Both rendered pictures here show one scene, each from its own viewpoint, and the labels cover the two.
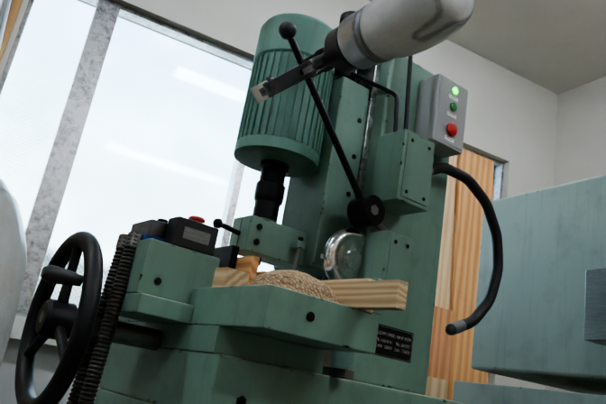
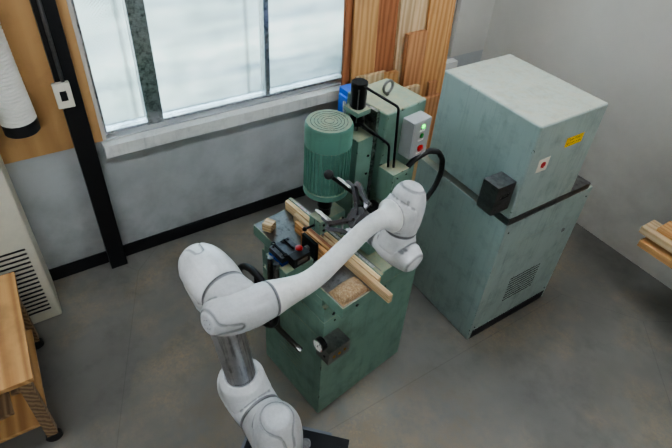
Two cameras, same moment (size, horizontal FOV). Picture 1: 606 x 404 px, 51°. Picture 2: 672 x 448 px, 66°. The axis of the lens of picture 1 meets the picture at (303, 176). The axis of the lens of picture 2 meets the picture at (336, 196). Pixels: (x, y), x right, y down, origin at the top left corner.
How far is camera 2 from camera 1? 1.74 m
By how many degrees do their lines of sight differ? 58
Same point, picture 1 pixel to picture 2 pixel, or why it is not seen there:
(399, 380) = not seen: hidden behind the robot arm
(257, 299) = (337, 308)
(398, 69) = (389, 124)
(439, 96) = (413, 137)
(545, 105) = not seen: outside the picture
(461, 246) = not seen: outside the picture
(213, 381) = (323, 315)
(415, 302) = not seen: hidden behind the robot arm
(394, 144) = (387, 179)
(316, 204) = (348, 200)
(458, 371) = (428, 61)
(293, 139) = (335, 195)
